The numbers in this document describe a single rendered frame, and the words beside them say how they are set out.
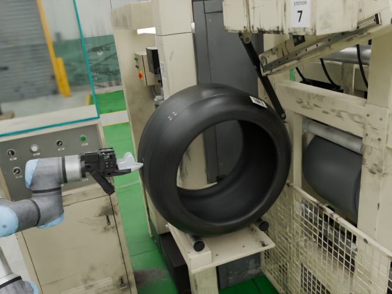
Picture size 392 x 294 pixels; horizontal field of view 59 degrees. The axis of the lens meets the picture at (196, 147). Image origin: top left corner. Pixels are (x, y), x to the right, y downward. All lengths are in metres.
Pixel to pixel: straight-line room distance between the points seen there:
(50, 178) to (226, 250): 0.75
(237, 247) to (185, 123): 0.62
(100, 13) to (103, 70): 1.50
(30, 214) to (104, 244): 1.03
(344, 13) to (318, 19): 0.08
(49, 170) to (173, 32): 0.72
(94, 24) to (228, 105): 9.23
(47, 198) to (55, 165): 0.11
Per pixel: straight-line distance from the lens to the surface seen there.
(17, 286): 1.52
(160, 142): 1.16
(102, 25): 10.29
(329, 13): 1.03
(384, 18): 1.03
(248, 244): 1.52
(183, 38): 1.49
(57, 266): 2.20
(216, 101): 1.17
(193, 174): 1.64
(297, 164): 1.83
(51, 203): 1.21
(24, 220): 1.15
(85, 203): 2.00
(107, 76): 10.31
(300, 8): 1.06
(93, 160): 1.21
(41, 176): 1.20
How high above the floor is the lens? 1.73
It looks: 21 degrees down
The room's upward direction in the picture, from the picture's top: 6 degrees counter-clockwise
